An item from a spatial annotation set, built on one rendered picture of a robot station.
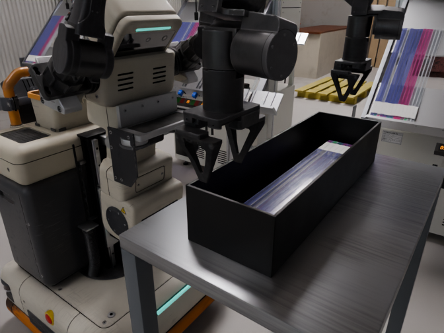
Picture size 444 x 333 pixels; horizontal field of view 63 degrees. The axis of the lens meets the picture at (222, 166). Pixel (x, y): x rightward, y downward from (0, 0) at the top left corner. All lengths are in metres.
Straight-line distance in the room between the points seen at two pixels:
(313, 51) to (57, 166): 5.77
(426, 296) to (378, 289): 1.33
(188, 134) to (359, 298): 0.34
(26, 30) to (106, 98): 4.43
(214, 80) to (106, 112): 0.64
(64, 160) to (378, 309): 1.00
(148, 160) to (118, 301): 0.49
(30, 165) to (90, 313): 0.51
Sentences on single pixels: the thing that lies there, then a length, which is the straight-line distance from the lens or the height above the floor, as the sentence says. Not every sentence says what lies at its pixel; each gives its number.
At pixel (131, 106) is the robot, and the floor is 0.94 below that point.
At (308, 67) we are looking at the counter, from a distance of 6.71.
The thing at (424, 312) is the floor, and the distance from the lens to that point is 1.86.
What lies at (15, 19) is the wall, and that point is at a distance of 5.32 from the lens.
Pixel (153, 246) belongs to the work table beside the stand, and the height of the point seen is 0.80.
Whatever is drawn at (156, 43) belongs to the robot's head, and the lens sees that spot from 1.06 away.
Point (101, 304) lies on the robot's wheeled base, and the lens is 1.35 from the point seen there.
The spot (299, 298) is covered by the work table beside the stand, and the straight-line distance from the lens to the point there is 0.57.
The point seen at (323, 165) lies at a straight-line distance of 0.88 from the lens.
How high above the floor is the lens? 1.19
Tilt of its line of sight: 24 degrees down
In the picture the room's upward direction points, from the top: straight up
